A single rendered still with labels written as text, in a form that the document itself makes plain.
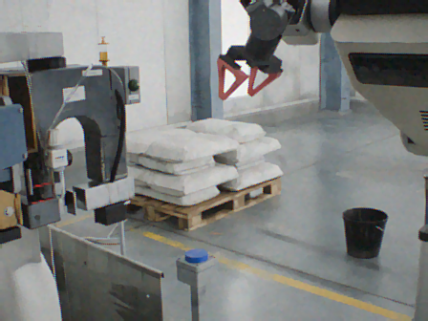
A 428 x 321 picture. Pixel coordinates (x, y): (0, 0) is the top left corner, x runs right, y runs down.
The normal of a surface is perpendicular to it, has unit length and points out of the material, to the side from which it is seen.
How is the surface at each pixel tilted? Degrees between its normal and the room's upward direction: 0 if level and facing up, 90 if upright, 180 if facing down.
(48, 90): 90
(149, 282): 90
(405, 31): 40
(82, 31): 90
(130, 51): 90
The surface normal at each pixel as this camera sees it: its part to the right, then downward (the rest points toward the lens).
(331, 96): -0.67, 0.19
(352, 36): -0.45, -0.62
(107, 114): 0.74, 0.14
